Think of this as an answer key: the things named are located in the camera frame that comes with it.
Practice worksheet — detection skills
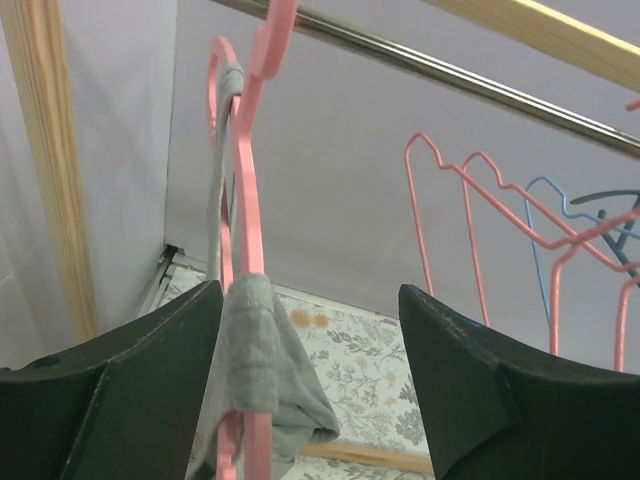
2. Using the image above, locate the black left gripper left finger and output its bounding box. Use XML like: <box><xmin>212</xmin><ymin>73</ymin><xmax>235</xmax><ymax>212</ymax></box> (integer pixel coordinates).
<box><xmin>1</xmin><ymin>281</ymin><xmax>223</xmax><ymax>480</ymax></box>

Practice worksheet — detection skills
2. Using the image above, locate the floral table mat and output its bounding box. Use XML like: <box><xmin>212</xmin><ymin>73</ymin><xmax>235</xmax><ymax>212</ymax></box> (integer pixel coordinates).
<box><xmin>152</xmin><ymin>254</ymin><xmax>435</xmax><ymax>479</ymax></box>

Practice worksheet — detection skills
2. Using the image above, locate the wooden clothes rack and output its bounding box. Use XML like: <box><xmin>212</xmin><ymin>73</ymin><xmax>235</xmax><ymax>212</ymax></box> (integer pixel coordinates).
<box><xmin>1</xmin><ymin>1</ymin><xmax>639</xmax><ymax>456</ymax></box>

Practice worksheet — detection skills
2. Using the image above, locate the light blue hanger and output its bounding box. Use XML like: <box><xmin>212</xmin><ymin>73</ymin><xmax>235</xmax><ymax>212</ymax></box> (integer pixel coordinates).
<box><xmin>523</xmin><ymin>175</ymin><xmax>640</xmax><ymax>331</ymax></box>

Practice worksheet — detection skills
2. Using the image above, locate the grey-blue hanger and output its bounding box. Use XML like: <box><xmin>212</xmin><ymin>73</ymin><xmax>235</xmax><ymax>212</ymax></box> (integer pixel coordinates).
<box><xmin>569</xmin><ymin>189</ymin><xmax>640</xmax><ymax>276</ymax></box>

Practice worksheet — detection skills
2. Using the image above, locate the thick pink hanger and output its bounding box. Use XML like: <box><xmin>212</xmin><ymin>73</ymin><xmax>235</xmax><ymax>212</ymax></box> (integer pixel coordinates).
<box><xmin>207</xmin><ymin>1</ymin><xmax>297</xmax><ymax>479</ymax></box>

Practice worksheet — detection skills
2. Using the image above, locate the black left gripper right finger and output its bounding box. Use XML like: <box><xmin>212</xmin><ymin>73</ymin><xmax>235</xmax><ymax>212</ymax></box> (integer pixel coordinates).
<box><xmin>398</xmin><ymin>284</ymin><xmax>639</xmax><ymax>479</ymax></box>

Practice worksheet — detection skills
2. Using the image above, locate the grey tank top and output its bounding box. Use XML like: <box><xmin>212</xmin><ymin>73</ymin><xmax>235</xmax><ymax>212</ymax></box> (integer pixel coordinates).
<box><xmin>187</xmin><ymin>62</ymin><xmax>341</xmax><ymax>480</ymax></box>

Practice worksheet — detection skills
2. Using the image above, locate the thin pink hanger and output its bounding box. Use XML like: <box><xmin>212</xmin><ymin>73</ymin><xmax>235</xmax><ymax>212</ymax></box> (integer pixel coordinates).
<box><xmin>404</xmin><ymin>132</ymin><xmax>639</xmax><ymax>372</ymax></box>
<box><xmin>459</xmin><ymin>152</ymin><xmax>639</xmax><ymax>371</ymax></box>

